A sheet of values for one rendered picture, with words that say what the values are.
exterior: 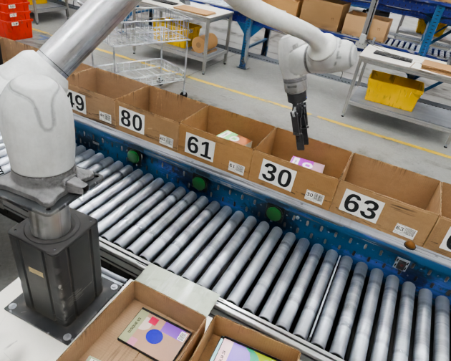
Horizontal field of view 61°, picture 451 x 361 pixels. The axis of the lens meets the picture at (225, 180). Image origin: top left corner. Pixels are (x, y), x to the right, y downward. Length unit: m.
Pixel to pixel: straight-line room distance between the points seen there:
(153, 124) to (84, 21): 0.88
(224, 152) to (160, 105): 0.63
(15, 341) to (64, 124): 0.71
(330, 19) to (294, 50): 4.41
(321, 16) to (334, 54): 4.52
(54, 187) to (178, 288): 0.63
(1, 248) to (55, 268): 1.66
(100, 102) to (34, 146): 1.18
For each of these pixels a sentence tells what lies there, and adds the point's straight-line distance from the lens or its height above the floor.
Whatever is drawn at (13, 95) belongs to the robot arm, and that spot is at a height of 1.49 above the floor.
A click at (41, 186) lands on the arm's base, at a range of 1.05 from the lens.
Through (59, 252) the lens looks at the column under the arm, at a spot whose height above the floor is 1.07.
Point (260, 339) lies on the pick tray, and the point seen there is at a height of 0.83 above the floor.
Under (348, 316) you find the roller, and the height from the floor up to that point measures 0.75.
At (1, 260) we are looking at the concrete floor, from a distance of 2.75.
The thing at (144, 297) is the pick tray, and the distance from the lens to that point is 1.38.
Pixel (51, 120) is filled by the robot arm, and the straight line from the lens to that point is 0.98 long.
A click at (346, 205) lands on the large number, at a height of 0.94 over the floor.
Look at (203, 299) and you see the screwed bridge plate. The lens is 1.43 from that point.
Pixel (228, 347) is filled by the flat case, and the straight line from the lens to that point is 1.28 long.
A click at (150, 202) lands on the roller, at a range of 1.83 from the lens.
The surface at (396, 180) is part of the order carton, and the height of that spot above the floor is 0.98.
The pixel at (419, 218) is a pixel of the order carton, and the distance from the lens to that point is 1.69.
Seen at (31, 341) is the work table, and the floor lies 0.75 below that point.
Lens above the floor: 1.87
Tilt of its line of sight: 34 degrees down
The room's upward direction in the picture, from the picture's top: 9 degrees clockwise
